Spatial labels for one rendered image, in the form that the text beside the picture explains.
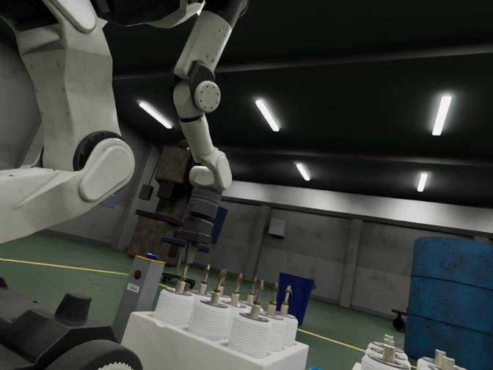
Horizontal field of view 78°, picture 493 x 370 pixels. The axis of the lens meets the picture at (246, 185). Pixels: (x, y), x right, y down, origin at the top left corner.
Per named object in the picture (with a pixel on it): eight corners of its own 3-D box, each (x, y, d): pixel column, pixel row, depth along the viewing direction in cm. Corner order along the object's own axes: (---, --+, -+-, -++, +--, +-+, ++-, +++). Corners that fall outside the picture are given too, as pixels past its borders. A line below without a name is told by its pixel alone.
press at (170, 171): (152, 260, 793) (186, 149, 874) (197, 273, 730) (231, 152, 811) (102, 250, 652) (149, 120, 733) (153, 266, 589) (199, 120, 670)
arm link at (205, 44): (179, 97, 71) (219, 9, 71) (152, 90, 80) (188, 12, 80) (213, 118, 80) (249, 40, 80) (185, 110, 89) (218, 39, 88)
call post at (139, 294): (115, 371, 86) (150, 260, 94) (99, 363, 90) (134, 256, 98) (133, 367, 92) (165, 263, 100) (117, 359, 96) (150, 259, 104)
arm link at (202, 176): (209, 200, 87) (220, 163, 90) (179, 195, 92) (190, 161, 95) (227, 211, 97) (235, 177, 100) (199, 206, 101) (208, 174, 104)
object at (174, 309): (142, 353, 85) (162, 286, 90) (176, 360, 86) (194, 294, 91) (137, 365, 76) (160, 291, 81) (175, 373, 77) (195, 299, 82)
